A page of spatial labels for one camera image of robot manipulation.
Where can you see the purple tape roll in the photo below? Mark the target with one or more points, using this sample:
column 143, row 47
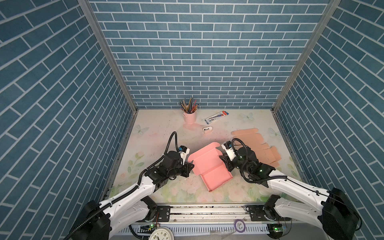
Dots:
column 239, row 226

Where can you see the pink pencil bucket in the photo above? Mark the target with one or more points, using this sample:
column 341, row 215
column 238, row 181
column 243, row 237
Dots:
column 190, row 117

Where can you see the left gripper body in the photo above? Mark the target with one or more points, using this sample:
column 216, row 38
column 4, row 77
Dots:
column 176, row 172

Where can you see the coloured pencils bundle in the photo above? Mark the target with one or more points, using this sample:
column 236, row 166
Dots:
column 189, row 106

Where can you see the pink paper box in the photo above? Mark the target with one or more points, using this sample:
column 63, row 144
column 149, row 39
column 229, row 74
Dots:
column 208, row 165

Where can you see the white round clock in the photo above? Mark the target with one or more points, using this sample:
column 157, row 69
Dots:
column 162, row 233

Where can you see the peach paper box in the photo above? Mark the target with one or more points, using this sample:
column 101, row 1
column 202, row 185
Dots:
column 264, row 152

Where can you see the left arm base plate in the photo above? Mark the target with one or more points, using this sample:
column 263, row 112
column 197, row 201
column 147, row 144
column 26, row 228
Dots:
column 161, row 214

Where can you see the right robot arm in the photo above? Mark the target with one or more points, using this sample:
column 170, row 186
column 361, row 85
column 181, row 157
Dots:
column 330, row 210

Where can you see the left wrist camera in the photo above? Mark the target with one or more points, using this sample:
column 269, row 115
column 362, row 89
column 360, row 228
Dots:
column 184, row 151

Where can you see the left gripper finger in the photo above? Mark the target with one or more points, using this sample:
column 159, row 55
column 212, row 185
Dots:
column 186, row 170
column 189, row 165

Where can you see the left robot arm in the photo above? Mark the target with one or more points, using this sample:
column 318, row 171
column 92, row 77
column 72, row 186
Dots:
column 101, row 221

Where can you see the metal base rail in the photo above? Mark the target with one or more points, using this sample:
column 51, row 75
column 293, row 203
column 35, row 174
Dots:
column 208, row 219

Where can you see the blue white pen box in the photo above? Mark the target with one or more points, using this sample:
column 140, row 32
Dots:
column 216, row 117

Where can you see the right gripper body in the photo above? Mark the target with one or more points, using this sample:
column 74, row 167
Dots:
column 237, row 162

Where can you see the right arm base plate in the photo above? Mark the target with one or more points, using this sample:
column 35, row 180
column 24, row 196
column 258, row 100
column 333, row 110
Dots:
column 258, row 213

